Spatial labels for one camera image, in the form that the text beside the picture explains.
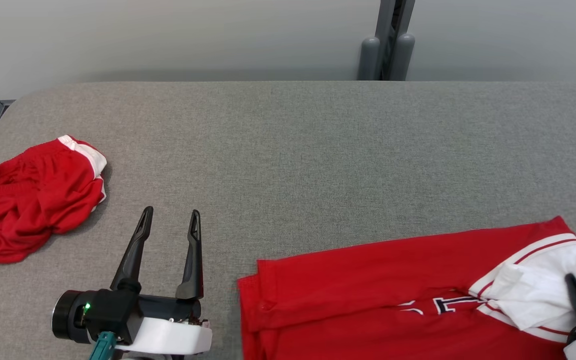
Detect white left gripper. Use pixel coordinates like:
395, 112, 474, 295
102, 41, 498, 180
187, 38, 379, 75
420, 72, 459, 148
110, 206, 213, 357

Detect red shorts with white stripe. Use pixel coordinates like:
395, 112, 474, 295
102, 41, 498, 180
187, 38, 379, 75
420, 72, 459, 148
0, 134, 108, 265

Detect red jersey with number print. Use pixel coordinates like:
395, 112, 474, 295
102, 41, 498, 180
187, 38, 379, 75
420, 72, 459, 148
237, 215, 576, 360

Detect grey fabric sofa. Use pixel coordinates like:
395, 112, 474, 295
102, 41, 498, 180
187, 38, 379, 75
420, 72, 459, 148
0, 80, 576, 360

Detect teal left camera connector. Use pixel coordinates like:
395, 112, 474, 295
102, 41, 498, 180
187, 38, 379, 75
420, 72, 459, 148
89, 330, 118, 360

